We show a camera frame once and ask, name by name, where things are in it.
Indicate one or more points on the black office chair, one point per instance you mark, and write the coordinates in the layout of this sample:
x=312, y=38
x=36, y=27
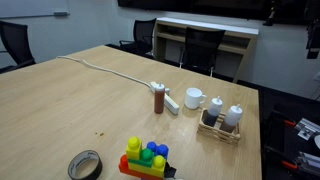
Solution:
x=144, y=33
x=201, y=48
x=15, y=43

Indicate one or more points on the white ceramic mug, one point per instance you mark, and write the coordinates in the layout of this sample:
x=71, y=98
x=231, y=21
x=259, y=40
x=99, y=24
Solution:
x=192, y=98

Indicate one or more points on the colourful toy block stack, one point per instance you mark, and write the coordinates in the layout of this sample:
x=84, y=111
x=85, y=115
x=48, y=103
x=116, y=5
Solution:
x=124, y=165

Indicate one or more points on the squeeze bottle brown sauce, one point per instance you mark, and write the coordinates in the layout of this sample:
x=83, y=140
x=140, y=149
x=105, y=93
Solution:
x=231, y=119

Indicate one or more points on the black equipment cart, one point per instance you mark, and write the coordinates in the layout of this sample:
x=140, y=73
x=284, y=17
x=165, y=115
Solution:
x=276, y=140

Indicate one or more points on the squeeze bottle dark sauce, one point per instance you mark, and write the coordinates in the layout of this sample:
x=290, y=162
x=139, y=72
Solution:
x=213, y=111

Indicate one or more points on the aluminium bracket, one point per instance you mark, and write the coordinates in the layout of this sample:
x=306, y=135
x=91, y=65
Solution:
x=308, y=128
x=310, y=161

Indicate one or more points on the black wall screen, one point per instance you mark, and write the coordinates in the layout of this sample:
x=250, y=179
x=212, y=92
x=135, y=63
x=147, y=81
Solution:
x=216, y=7

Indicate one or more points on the blue toy brick with studs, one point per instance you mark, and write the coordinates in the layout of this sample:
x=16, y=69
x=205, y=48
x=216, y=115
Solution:
x=159, y=150

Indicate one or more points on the brown crumbs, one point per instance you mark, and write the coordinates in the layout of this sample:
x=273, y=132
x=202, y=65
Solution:
x=100, y=134

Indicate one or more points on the brown sauce bottle white cap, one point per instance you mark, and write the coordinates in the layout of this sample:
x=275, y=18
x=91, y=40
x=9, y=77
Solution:
x=159, y=100

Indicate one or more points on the long yellow toy brick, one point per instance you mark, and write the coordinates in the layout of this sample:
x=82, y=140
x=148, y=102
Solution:
x=156, y=165

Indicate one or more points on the white power strip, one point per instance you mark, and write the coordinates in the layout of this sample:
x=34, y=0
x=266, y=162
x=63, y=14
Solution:
x=170, y=103

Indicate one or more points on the small yellow toy brick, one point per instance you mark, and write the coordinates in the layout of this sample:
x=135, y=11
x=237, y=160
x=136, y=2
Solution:
x=133, y=149

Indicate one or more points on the small black object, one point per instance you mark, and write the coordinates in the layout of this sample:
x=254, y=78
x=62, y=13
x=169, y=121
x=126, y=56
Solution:
x=170, y=171

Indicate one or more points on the white wall whiteboard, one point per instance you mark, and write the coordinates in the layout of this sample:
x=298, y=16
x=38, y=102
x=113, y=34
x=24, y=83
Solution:
x=30, y=7

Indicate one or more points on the black hanging device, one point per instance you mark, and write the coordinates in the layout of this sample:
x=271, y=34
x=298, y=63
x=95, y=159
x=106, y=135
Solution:
x=313, y=36

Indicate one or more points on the black camera stand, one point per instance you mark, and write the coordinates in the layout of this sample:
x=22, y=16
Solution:
x=270, y=13

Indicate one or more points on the black tape roll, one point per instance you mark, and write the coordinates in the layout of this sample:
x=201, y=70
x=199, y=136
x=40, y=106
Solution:
x=74, y=166

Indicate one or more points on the whiteboard eraser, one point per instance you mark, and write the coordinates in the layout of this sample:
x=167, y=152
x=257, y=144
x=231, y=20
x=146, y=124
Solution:
x=60, y=13

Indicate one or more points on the green toy brick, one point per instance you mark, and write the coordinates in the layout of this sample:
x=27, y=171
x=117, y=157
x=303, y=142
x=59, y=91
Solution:
x=145, y=156

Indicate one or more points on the wooden slat crate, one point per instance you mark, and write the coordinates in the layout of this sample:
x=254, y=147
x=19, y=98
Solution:
x=216, y=132

